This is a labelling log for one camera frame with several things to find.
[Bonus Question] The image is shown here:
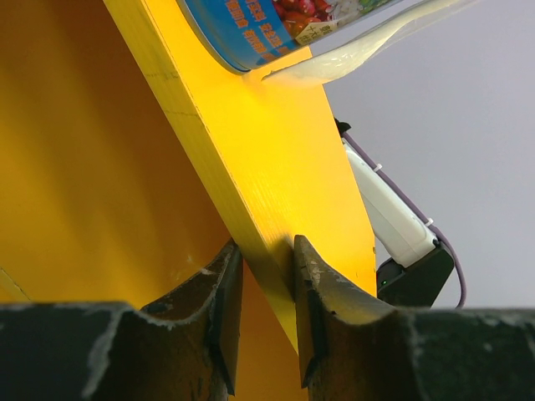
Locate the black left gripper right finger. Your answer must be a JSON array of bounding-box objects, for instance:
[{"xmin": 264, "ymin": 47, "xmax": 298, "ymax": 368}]
[{"xmin": 293, "ymin": 235, "xmax": 534, "ymax": 400}]

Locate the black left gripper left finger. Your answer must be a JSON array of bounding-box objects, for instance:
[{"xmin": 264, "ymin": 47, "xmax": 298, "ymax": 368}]
[{"xmin": 1, "ymin": 242, "xmax": 243, "ymax": 400}]

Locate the yellow cabinet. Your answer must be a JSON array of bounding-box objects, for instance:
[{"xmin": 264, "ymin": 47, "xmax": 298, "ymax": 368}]
[{"xmin": 1, "ymin": 1, "xmax": 376, "ymax": 400}]

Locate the tall porridge can with spoon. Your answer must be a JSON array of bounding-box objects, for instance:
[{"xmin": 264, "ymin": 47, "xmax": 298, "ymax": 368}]
[{"xmin": 177, "ymin": 0, "xmax": 472, "ymax": 87}]

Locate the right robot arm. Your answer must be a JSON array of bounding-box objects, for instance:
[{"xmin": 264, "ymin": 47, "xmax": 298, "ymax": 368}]
[{"xmin": 335, "ymin": 120, "xmax": 466, "ymax": 308}]

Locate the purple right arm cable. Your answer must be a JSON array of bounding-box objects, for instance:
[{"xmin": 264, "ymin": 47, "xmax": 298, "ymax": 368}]
[{"xmin": 340, "ymin": 129, "xmax": 468, "ymax": 309}]

